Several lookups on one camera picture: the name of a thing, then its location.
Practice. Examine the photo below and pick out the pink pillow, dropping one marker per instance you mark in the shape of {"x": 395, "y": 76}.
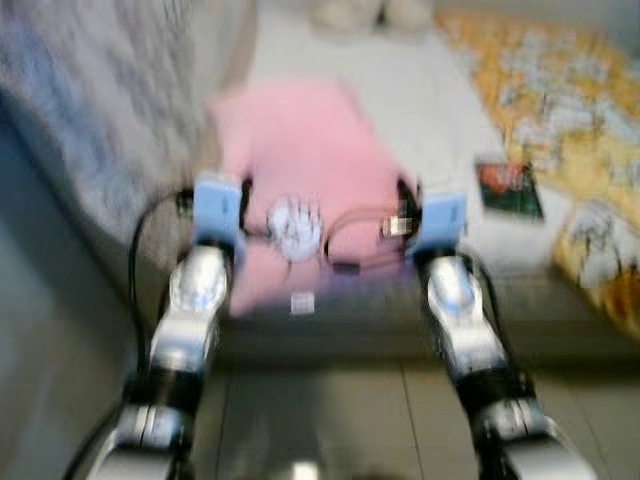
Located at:
{"x": 300, "y": 140}

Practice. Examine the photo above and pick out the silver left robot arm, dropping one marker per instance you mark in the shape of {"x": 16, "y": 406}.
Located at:
{"x": 180, "y": 330}

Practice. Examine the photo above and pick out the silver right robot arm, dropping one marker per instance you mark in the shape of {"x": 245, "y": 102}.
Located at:
{"x": 480, "y": 340}

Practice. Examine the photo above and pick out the bed with white sheet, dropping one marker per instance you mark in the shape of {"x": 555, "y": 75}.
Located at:
{"x": 420, "y": 100}

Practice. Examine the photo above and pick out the yellow cartoon print blanket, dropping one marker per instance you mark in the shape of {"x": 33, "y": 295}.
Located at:
{"x": 560, "y": 110}

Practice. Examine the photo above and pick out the cream plush toy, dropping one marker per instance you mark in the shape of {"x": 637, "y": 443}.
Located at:
{"x": 370, "y": 12}

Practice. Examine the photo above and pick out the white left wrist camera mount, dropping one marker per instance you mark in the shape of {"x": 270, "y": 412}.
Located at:
{"x": 218, "y": 205}

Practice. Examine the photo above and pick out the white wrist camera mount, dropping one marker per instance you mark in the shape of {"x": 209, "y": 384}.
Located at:
{"x": 440, "y": 222}
{"x": 218, "y": 205}

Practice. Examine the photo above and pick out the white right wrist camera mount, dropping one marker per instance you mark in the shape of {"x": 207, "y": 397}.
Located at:
{"x": 440, "y": 222}

